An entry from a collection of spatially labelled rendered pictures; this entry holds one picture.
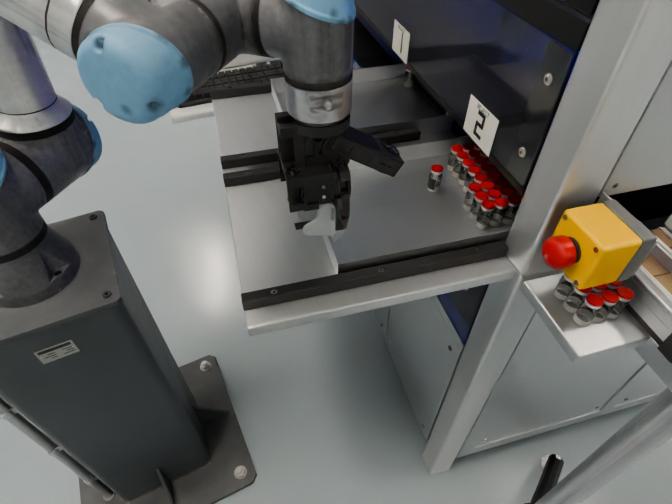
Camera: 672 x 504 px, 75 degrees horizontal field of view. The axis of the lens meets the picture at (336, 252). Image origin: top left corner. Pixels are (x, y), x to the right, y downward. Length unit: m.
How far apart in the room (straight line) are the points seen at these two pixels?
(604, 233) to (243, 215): 0.52
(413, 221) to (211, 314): 1.16
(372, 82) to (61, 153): 0.70
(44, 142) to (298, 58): 0.48
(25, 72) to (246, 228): 0.37
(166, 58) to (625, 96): 0.44
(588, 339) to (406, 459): 0.90
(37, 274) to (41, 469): 0.92
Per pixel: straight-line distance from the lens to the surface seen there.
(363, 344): 1.62
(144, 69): 0.39
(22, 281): 0.86
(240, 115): 1.04
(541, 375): 1.09
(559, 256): 0.57
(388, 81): 1.17
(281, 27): 0.47
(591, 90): 0.56
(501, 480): 1.51
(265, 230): 0.73
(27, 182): 0.81
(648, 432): 0.85
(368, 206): 0.76
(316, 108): 0.50
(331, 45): 0.47
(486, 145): 0.72
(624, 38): 0.53
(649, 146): 0.65
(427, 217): 0.75
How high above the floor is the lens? 1.37
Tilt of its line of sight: 46 degrees down
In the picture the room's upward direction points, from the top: straight up
